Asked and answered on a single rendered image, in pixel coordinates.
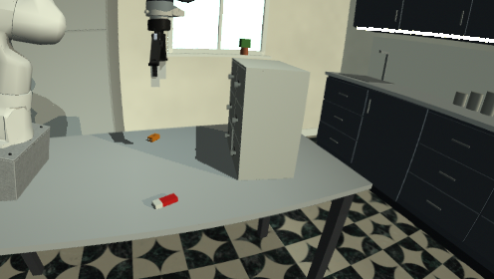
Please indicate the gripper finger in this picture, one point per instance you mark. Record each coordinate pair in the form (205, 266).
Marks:
(155, 55)
(162, 61)

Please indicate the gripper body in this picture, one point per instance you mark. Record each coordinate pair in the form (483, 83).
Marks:
(158, 26)

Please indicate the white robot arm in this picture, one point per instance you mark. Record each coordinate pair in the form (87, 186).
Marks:
(37, 22)

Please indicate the grey drawer front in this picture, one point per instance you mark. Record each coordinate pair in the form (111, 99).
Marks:
(231, 107)
(235, 152)
(240, 84)
(237, 121)
(233, 78)
(229, 135)

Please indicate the small grey chest of drawers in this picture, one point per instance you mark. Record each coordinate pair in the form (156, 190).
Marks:
(273, 114)

